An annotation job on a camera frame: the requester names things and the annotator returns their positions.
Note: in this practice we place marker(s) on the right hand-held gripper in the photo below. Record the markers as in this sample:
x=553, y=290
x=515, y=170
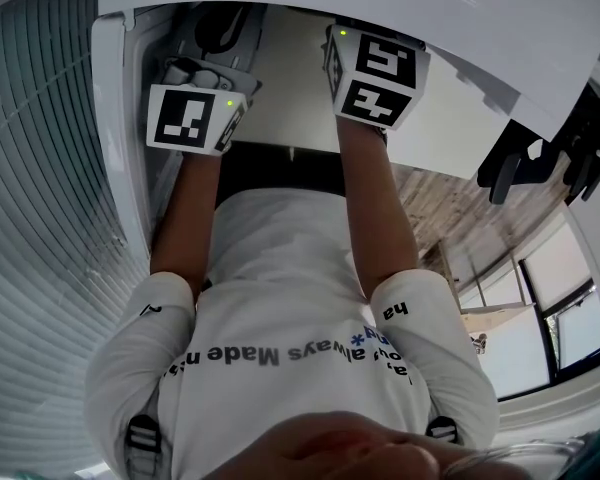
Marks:
x=375, y=83

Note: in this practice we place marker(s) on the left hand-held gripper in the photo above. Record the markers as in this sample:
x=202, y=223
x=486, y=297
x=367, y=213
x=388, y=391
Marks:
x=185, y=118

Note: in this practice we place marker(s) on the white microwave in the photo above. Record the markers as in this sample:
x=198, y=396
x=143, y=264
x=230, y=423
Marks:
x=380, y=3

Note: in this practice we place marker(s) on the person's right forearm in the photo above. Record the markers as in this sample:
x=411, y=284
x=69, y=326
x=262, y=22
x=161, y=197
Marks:
x=375, y=208

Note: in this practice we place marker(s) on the person's left forearm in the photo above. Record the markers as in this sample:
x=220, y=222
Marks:
x=185, y=228

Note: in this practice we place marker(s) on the white table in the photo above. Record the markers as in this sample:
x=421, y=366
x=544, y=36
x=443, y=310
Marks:
x=430, y=138

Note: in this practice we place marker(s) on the person's black trousers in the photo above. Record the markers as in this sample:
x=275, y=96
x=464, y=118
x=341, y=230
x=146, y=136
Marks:
x=280, y=168

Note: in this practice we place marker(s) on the black office chair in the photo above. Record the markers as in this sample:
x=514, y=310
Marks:
x=505, y=168
x=590, y=163

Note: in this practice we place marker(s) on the person's white printed shirt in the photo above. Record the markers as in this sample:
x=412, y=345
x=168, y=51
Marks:
x=290, y=278

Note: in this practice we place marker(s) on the grey slatted window blinds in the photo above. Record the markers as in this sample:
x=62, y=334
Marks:
x=40, y=193

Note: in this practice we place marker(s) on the light wooden board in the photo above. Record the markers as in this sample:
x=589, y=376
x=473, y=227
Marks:
x=495, y=318

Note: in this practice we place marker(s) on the black framed window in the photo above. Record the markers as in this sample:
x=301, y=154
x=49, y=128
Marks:
x=555, y=288

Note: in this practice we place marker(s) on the person's face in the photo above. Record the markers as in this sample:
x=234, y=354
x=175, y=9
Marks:
x=330, y=453

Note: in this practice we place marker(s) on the clear eyeglasses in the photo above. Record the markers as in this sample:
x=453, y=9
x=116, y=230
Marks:
x=510, y=453

